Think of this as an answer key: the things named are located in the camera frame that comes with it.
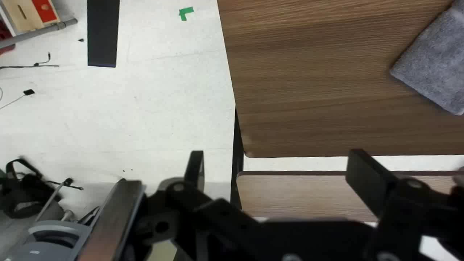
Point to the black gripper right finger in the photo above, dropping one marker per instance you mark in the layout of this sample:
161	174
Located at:
370	180

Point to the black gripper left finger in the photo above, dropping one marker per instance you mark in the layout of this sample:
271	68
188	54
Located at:
194	174

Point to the grey cloth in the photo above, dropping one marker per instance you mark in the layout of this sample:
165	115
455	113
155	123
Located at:
433	63

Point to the grey round base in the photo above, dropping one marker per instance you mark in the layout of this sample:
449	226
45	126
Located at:
51	241

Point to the green tape marker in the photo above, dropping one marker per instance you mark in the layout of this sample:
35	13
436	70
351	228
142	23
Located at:
184	12

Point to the black bag on floor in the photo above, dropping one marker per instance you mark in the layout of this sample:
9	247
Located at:
25	192

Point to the black floor panel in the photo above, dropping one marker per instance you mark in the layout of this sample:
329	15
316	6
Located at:
101	32

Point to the red and tan cardboard box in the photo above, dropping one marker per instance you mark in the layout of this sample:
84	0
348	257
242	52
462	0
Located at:
29	15

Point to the metal frame post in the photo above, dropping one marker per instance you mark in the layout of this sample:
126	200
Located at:
112	226

